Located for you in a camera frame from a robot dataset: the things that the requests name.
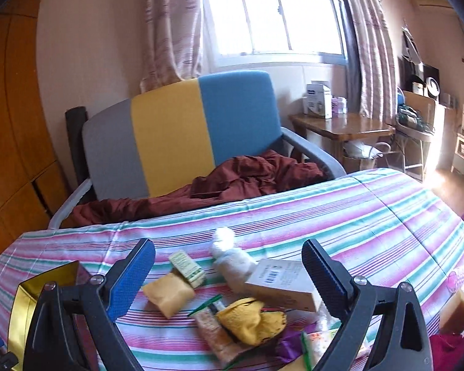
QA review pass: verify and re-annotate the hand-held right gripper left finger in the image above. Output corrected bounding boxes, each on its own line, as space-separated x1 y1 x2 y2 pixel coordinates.
23 237 157 371

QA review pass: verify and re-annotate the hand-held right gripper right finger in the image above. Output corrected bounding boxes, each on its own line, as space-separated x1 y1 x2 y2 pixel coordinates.
301 238 434 371

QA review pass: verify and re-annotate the pale yellow packet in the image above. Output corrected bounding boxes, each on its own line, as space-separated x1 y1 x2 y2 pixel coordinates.
142 272 196 318

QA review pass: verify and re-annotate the white cardboard box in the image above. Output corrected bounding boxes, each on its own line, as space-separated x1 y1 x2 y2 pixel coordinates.
244 259 325 313

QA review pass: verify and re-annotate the small green label box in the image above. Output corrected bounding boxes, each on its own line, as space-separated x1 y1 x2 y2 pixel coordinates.
169 250 206 289

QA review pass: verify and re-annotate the white bundle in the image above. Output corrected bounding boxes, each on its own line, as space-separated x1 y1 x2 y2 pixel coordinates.
211 249 258 292

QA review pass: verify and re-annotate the gold lined gift box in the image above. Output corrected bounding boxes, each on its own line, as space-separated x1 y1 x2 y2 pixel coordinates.
7 261 95 360

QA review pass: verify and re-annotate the striped bed sheet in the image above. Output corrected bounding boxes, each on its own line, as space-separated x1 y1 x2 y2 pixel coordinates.
0 167 464 371

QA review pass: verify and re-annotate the green-edged clear packet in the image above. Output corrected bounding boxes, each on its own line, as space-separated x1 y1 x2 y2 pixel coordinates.
301 328 372 371

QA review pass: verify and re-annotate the purple wrapper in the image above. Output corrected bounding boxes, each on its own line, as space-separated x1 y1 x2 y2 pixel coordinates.
274 330 318 364

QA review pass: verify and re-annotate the yellow knitted cloth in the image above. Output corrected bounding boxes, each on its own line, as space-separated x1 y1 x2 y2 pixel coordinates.
216 297 287 346

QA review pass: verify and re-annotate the maroon blanket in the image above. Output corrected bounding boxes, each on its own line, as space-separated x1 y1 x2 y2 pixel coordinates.
73 150 333 225

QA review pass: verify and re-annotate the white plastic bag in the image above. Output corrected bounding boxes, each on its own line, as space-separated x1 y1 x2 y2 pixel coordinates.
342 141 383 161

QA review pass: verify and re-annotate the pink dotted pouch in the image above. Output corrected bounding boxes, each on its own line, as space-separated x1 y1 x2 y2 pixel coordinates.
446 267 464 292

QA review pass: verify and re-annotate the tan soap block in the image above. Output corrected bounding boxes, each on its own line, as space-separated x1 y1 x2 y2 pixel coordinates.
439 289 464 335

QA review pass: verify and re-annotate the wooden side table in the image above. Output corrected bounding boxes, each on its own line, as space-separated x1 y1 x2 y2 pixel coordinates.
289 113 395 171

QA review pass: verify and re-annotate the dark red cloth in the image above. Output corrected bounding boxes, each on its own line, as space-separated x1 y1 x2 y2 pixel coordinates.
429 332 464 371

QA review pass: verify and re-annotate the grey yellow blue armchair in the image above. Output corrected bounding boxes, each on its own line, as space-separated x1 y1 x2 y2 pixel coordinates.
48 70 346 228

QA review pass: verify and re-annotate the white metal rack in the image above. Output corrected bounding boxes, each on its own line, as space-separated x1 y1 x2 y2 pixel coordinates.
394 91 445 182

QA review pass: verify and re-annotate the white carton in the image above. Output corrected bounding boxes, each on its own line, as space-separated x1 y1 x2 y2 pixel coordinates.
303 81 332 118

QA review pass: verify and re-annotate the wooden wardrobe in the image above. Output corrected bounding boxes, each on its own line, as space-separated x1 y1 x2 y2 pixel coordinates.
0 0 76 279

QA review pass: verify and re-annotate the pink patterned curtain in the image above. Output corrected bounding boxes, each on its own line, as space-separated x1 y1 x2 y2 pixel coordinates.
139 0 204 93
334 0 397 122

